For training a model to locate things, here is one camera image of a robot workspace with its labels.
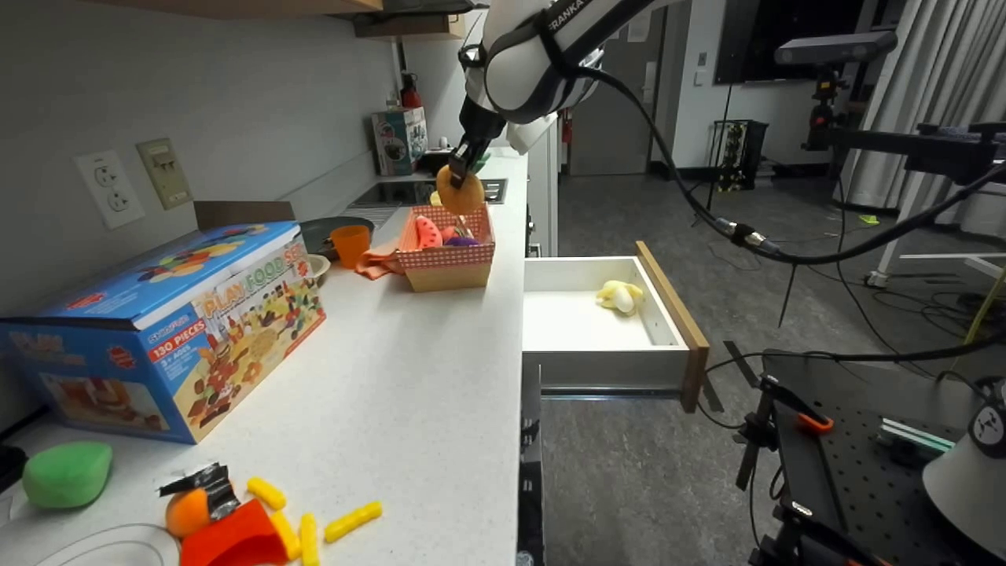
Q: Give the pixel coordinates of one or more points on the wooden base cabinet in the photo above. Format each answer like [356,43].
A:
[529,473]

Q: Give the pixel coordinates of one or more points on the blue toy food box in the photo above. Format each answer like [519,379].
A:
[209,335]

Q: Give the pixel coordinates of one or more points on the black perforated table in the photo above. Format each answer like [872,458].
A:
[867,490]

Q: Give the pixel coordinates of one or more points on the pink checkered basket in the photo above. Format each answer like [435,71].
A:
[443,271]

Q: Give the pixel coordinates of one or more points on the orange cup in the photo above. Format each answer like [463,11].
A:
[352,247]

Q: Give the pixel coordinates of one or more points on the wooden upper cabinet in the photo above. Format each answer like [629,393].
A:
[238,3]

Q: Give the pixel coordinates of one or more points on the black floor tape strip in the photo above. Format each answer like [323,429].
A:
[715,397]
[739,364]

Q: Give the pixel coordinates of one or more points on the black stereo camera bar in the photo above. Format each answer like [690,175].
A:
[835,48]

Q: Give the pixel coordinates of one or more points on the white cone with dial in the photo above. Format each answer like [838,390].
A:
[970,490]

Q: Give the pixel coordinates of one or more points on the yellow toy fry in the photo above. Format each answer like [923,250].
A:
[352,521]
[308,539]
[284,532]
[264,490]

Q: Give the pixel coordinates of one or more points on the yellow plush toy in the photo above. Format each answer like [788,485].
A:
[620,295]

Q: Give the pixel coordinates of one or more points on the grey printed box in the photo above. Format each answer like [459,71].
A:
[394,142]

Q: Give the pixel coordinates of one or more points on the beige wall switch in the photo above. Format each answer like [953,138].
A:
[165,175]

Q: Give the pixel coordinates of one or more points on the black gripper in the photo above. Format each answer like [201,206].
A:
[483,126]

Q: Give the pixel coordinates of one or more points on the white wall outlet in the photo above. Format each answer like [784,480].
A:
[112,189]

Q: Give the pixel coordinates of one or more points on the black wall monitor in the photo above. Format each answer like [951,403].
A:
[797,20]

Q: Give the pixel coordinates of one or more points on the red bottle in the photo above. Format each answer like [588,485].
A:
[410,93]

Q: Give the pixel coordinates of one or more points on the white drawer with wooden front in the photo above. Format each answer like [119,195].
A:
[584,335]

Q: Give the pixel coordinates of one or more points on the black light stand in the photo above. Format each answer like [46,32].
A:
[739,156]

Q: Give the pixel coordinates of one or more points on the white plate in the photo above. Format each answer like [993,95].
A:
[115,549]

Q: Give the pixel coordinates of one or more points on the white metal stand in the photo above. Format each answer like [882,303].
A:
[943,255]

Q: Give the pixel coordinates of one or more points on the orange round plush toy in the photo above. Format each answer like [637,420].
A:
[459,194]

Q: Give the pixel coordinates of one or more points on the orange toy ball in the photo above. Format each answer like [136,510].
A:
[185,512]

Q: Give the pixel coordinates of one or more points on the grey curtain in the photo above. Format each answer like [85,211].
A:
[943,64]

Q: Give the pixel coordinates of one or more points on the black toy packet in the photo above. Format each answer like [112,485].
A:
[209,488]

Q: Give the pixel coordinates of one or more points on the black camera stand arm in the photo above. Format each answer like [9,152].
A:
[923,152]

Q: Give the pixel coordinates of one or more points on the green sponge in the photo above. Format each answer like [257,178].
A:
[67,477]

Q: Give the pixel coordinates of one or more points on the orange cloth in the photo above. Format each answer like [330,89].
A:
[372,266]

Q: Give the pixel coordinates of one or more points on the dark bowl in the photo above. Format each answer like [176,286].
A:
[314,227]

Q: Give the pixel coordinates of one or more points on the red toy fries container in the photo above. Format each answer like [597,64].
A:
[229,539]

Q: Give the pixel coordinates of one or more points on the black induction cooktop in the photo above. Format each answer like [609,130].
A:
[396,194]

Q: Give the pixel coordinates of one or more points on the purple toy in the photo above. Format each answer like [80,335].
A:
[459,241]

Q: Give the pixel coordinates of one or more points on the yellow green ball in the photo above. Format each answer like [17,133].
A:
[867,220]

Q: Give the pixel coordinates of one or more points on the teal stick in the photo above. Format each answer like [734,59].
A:
[914,434]

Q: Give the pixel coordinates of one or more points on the pink soft toy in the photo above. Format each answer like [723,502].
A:
[426,233]

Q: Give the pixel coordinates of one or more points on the small cream bowl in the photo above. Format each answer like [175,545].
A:
[317,271]

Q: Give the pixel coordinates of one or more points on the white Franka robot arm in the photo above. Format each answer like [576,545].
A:
[524,74]

